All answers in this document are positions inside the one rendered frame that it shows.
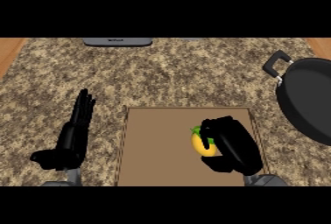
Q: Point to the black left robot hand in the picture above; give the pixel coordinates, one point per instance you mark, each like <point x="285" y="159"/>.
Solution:
<point x="72" y="137"/>

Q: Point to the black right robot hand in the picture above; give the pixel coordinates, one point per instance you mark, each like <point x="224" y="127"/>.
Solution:
<point x="236" y="145"/>

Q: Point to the yellow lemon with green leaf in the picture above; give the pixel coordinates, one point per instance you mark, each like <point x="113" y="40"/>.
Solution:
<point x="202" y="145"/>

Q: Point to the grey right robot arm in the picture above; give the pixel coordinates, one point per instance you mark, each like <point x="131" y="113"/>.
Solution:
<point x="264" y="180"/>

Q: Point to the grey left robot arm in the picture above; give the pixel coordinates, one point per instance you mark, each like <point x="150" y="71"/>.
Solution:
<point x="66" y="178"/>

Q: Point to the brown wooden tray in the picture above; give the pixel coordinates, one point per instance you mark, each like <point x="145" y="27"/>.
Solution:
<point x="171" y="148"/>

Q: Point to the dark grey appliance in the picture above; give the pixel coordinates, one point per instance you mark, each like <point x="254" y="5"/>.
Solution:
<point x="116" y="41"/>

